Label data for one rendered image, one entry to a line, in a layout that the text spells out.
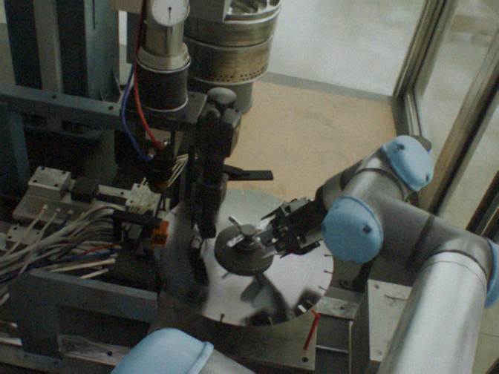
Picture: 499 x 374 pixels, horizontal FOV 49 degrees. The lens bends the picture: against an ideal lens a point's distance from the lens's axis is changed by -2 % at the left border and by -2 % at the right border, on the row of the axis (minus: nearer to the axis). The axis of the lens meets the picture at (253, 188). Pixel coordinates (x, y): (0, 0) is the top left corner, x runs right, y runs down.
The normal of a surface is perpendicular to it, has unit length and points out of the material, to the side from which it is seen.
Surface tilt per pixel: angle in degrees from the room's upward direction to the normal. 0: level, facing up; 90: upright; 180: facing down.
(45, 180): 0
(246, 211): 0
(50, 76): 90
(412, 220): 14
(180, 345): 30
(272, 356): 0
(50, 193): 90
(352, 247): 89
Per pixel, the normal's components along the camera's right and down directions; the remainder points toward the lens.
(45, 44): -0.13, 0.65
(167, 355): 0.23, -0.87
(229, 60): 0.18, 0.67
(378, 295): 0.14, -0.74
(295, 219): 0.58, -0.41
